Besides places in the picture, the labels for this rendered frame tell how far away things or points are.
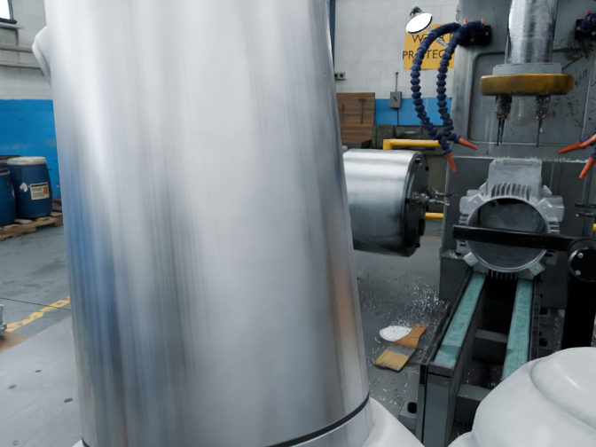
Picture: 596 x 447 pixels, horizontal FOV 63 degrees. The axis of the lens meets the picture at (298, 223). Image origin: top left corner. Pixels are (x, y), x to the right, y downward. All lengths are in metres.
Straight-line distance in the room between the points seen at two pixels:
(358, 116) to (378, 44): 0.90
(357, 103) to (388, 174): 5.10
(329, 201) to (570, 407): 0.15
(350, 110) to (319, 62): 6.02
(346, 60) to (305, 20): 6.29
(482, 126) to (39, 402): 1.14
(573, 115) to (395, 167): 0.47
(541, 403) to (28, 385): 0.86
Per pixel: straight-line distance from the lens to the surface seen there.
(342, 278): 0.15
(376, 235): 1.09
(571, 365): 0.28
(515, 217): 1.24
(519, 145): 1.35
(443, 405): 0.72
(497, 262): 1.11
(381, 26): 6.41
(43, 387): 0.97
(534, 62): 1.11
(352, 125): 6.18
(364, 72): 6.39
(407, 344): 1.01
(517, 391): 0.28
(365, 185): 1.08
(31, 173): 5.66
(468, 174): 1.24
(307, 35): 0.16
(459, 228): 1.03
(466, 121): 1.35
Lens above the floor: 1.26
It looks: 14 degrees down
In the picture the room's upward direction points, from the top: straight up
